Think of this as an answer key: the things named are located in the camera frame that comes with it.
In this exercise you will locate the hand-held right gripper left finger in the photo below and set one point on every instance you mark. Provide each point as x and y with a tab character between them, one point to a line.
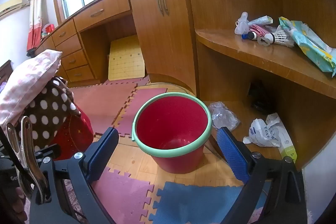
105	150

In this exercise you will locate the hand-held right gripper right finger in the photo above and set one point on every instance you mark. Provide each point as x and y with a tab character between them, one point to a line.
231	155

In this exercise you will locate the clear plastic bag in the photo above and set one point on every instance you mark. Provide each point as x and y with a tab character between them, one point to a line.
223	116

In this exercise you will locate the white packet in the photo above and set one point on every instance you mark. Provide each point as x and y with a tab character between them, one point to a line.
288	150

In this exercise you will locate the red bucket with green rim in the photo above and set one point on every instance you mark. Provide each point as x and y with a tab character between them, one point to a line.
170	119

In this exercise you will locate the translucent plastic clip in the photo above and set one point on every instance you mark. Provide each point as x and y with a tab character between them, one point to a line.
261	43

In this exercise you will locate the blue plastic item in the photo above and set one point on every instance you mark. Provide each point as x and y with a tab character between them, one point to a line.
244	36

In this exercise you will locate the pink printed paper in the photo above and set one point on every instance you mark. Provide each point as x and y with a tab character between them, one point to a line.
258	29

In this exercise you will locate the white shuttlecock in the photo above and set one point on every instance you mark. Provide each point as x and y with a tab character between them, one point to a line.
282	36

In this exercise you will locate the white mesh sleeve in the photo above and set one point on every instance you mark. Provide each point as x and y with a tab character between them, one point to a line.
241	26

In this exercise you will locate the light blue wet wipes packet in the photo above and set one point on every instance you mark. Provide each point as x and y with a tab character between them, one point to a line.
309	43

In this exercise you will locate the person's left hand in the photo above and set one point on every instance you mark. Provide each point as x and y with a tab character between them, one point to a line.
18	200

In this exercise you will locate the red cushion with gold stars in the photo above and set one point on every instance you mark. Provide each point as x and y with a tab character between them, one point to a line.
76	134

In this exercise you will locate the metal spring clip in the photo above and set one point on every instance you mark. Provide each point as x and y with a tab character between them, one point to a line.
26	134

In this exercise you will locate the pink fluffy rug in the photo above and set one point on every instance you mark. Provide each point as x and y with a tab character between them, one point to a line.
69	192

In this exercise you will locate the blue foam floor mat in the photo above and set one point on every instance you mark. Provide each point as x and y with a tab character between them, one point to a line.
197	203

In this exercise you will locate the brown polka-dot blanket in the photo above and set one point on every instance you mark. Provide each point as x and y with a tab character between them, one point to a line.
50	108

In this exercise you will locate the pink pillow with white dots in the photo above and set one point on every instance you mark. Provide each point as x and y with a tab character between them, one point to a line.
26	82

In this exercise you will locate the yellow gridded mat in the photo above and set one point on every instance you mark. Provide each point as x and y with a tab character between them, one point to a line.
126	58

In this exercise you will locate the dark wooden headboard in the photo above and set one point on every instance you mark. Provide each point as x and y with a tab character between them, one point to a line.
5	70

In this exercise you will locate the wooden cabinet with doors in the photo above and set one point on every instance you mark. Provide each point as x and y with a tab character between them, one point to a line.
157	43

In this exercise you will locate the red item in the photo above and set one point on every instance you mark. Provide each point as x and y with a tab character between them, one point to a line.
49	29

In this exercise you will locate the wooden desk with drawers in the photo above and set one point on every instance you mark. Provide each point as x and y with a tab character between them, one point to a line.
110	6

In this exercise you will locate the cream and red curtain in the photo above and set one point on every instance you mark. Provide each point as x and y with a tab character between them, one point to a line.
36	11

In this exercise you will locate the air conditioner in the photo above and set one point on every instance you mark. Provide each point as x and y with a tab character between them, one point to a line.
10	5

